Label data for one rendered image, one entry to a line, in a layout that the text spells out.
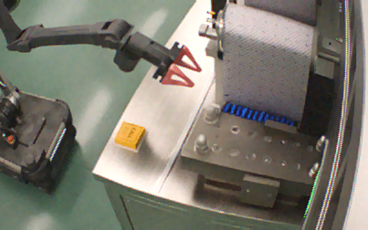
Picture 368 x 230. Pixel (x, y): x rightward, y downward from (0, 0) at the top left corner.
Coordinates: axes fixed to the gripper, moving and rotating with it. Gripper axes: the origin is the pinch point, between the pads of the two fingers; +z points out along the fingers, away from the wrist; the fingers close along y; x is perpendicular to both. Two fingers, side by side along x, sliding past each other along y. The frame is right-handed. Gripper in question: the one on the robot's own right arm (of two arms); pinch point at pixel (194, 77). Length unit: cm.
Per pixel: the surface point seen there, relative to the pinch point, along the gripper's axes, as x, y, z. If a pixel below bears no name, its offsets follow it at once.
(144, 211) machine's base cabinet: -32.1, 25.1, 8.7
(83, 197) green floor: -127, -9, -8
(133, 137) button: -21.5, 10.7, -4.7
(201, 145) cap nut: 0.3, 17.6, 8.6
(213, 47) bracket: 5.2, -8.1, 0.0
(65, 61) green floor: -156, -99, -66
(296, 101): 14.0, 0.2, 24.7
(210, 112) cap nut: 0.6, 7.9, 7.3
